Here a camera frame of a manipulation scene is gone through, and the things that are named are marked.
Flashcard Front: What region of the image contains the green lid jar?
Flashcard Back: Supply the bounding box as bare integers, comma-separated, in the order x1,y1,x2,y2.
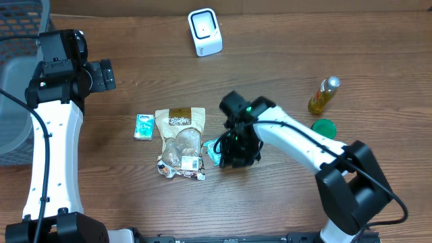
311,119,338,139

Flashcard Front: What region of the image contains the white barcode scanner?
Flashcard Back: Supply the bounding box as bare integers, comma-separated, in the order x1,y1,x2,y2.
188,8,223,57

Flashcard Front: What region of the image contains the teal snack packet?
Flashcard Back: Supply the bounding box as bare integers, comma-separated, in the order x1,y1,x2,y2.
204,139,221,167

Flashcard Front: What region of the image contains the brown nut pouch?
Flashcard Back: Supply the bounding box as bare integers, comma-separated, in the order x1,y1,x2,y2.
155,107,206,168

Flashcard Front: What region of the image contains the grey plastic mesh basket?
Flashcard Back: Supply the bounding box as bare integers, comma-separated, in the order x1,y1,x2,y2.
1,0,51,166

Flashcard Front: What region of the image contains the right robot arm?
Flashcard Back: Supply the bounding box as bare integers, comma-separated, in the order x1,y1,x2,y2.
218,91,392,242

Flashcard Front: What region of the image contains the teal tissue pack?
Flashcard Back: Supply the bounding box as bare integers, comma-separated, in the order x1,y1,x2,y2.
134,114,155,140

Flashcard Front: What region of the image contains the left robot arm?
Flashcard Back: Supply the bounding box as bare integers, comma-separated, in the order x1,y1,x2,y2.
1,29,116,242

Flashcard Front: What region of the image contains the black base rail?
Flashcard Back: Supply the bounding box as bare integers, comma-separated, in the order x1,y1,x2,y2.
131,231,382,243

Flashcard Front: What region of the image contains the yellow drink bottle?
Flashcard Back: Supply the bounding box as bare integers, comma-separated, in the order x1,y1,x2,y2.
308,76,340,115

